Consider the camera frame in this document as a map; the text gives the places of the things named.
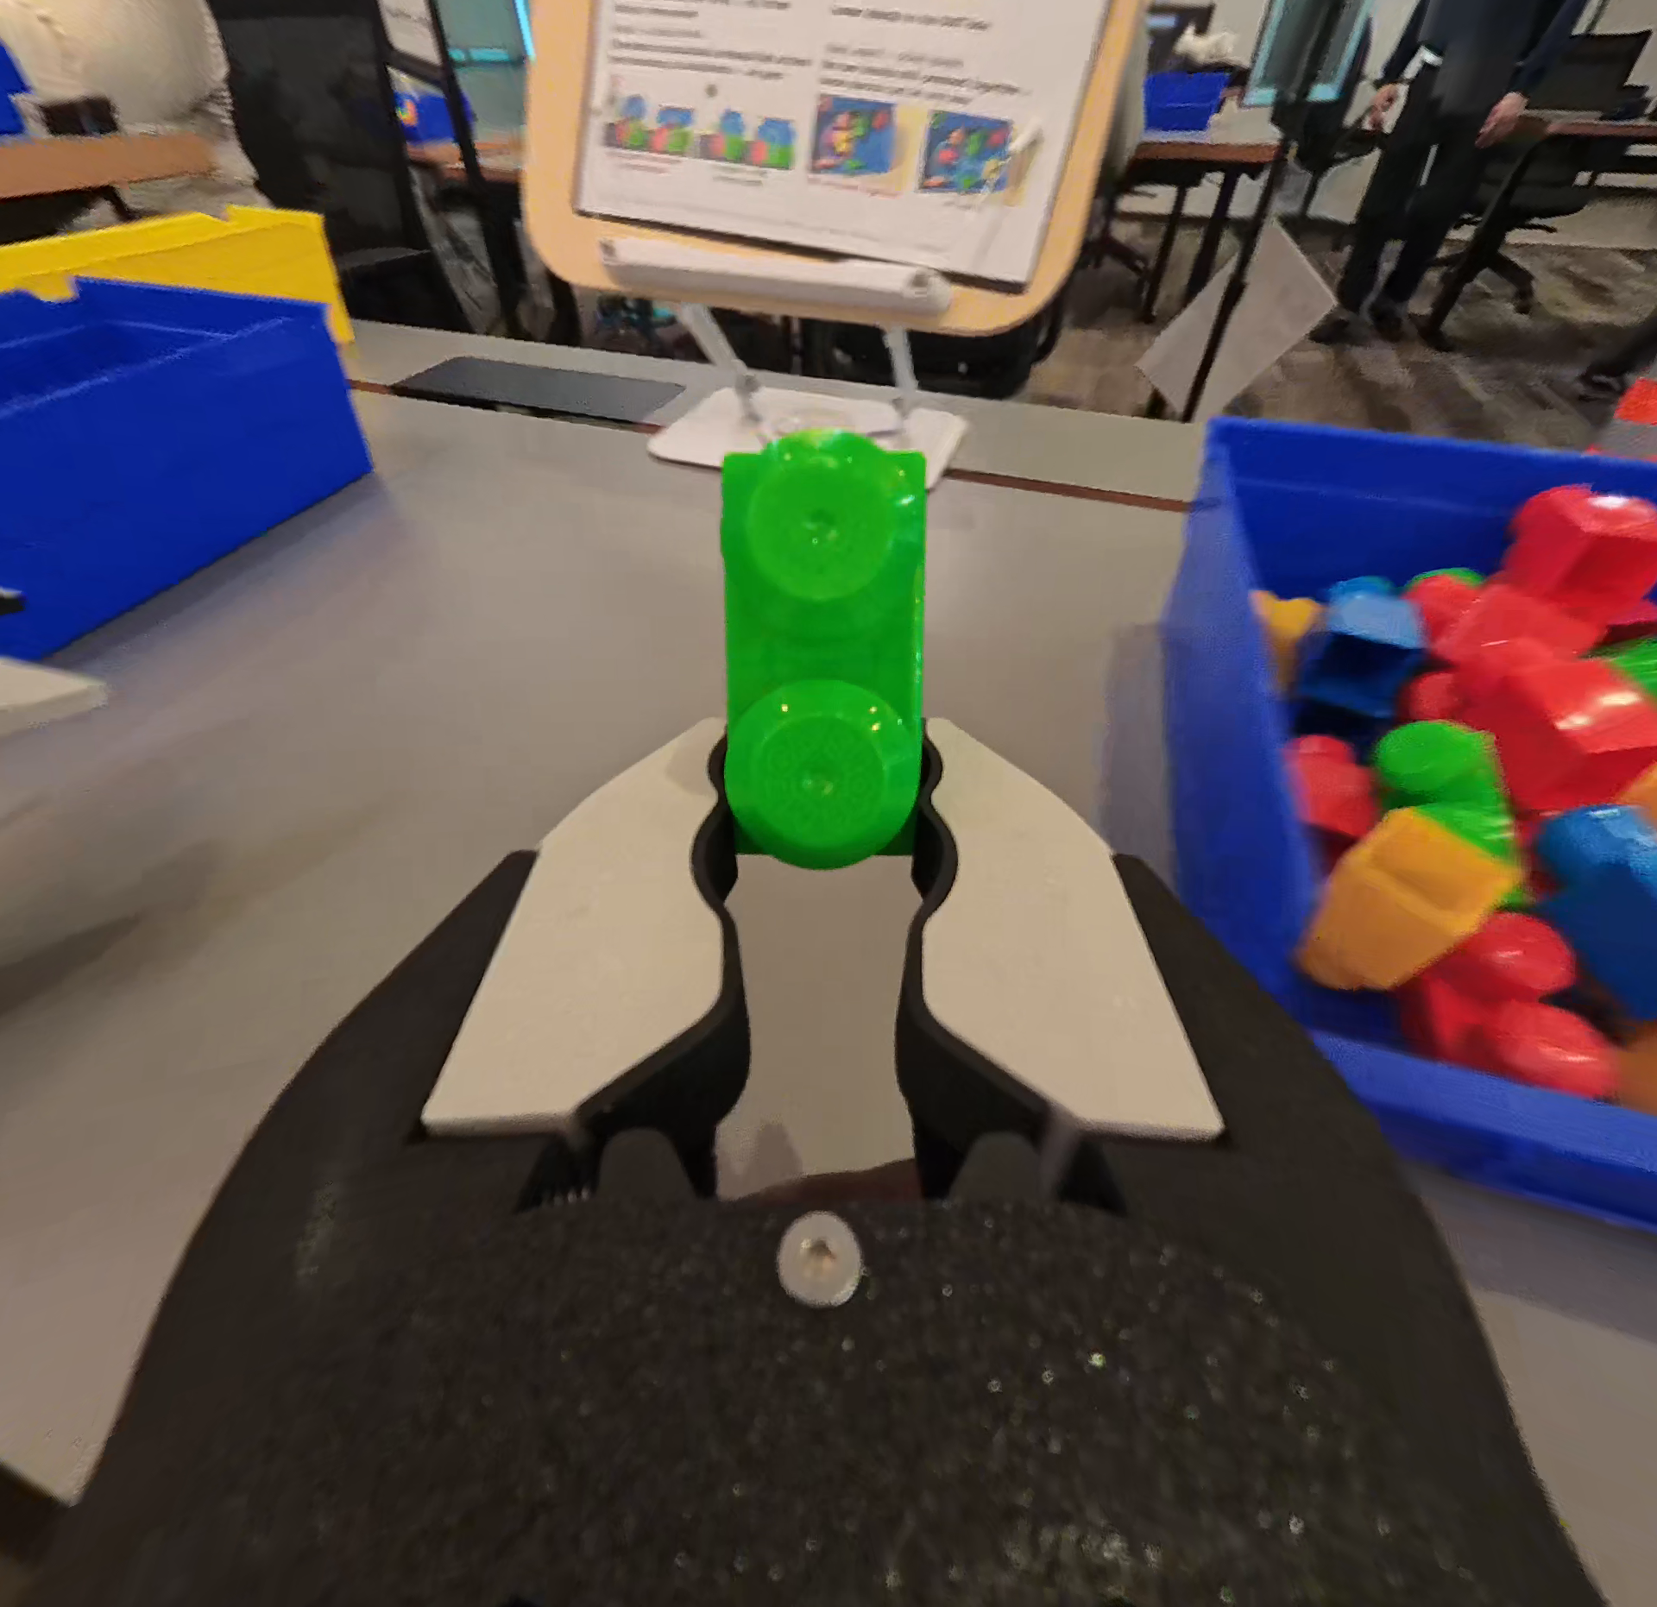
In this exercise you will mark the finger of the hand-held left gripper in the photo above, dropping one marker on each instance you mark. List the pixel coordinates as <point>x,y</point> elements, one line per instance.
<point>42,696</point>

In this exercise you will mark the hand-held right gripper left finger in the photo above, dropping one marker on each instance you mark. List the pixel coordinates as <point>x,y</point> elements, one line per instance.
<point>593,977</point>

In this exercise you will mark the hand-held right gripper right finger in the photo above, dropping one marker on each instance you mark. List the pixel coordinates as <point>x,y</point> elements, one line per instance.
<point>1061,977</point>

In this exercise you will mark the blue plastic bin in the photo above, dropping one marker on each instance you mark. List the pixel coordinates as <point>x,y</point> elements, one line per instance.
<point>1231,804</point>
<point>184,457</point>

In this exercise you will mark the green double toy block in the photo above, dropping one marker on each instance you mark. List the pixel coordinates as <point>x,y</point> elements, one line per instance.
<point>826,624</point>

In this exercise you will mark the pile of colourful toy blocks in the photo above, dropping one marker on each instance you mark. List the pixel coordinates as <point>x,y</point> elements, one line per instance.
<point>1505,783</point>

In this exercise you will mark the yellow plastic bin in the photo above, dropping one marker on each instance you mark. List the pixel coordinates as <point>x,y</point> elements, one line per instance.
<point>234,249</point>

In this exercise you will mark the wooden shelf board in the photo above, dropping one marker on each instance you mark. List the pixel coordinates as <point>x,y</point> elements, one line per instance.
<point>105,161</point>

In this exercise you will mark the white document stand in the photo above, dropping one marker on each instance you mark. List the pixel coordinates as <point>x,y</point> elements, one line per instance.
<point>713,433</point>

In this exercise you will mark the black inset table panel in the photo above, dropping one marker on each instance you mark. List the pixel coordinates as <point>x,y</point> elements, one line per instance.
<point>532,390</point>

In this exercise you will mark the black office chair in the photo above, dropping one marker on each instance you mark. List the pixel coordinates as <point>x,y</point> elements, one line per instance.
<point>1555,155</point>
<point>335,106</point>

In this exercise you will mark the white folded sign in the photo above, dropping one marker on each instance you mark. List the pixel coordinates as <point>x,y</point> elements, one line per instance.
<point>1246,328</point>

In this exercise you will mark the small blue tray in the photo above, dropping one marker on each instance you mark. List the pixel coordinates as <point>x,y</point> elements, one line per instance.
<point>1185,95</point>
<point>427,119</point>

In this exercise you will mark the wooden clipboard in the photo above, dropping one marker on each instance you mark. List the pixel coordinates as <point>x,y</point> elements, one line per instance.
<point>553,184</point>

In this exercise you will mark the orange traffic cone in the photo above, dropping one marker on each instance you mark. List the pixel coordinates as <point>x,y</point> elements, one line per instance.
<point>1640,405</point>

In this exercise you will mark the printed instruction sheet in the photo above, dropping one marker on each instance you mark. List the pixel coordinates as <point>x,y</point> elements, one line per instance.
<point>829,81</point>

